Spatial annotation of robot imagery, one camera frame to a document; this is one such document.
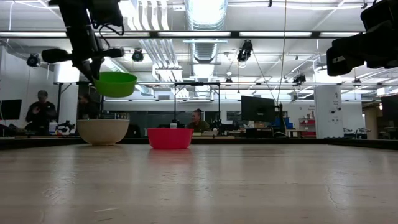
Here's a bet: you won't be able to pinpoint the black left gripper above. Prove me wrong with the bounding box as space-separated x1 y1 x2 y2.
41 26 125 83

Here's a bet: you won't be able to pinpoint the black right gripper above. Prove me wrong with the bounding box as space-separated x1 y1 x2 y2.
326 20 398 77

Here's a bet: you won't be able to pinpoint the green plastic bowl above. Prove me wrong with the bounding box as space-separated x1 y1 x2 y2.
93 72 138 98

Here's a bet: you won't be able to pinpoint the red plastic bowl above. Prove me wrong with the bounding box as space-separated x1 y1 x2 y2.
147 128 194 150

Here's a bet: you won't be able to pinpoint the red storage shelf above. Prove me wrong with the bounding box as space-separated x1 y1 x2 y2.
298 117 317 138

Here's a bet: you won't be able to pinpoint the person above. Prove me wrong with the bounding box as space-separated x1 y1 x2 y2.
77 95 101 121
186 108 211 134
25 90 58 132

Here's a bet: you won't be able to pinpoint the black ceiling spotlight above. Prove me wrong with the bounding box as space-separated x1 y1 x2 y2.
131 49 144 63
26 53 40 68
292 73 307 85

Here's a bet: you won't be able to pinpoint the white pillar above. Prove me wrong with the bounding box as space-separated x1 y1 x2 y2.
313 85 345 139

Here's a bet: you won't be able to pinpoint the beige bowl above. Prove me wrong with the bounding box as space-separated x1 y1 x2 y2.
76 119 131 146

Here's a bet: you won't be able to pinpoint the dark monitor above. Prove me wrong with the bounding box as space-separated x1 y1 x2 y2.
381 95 398 125

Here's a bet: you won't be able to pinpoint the wooden cabinet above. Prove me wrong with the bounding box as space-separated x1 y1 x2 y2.
363 105 383 140

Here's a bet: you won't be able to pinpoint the small black monitor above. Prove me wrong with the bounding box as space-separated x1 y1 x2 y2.
0 99 22 121

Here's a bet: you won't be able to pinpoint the blue storage bins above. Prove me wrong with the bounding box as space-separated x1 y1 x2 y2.
275 116 295 130

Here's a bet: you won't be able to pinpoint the large black monitor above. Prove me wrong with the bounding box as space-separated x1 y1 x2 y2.
241 95 276 124

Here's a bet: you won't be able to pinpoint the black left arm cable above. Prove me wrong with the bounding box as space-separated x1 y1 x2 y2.
93 21 126 49

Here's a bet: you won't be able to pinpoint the black background station frame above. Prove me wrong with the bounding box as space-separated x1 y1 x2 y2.
53 81 106 131
173 82 221 129

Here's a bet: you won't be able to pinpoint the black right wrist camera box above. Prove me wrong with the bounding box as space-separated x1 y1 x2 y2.
360 0 398 32

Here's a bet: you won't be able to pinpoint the thin hanging cable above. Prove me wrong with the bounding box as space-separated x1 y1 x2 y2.
275 0 287 103

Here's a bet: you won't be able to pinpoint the black overhead camera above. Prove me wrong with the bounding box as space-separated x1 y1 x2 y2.
236 39 254 63

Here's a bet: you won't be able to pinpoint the black overhead frame bar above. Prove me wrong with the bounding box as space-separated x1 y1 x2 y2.
0 30 368 39

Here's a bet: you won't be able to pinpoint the black table edge rail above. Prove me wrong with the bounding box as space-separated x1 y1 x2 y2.
0 138 398 151

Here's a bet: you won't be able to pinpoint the silver ceiling air duct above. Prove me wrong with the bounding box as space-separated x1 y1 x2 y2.
185 0 229 97

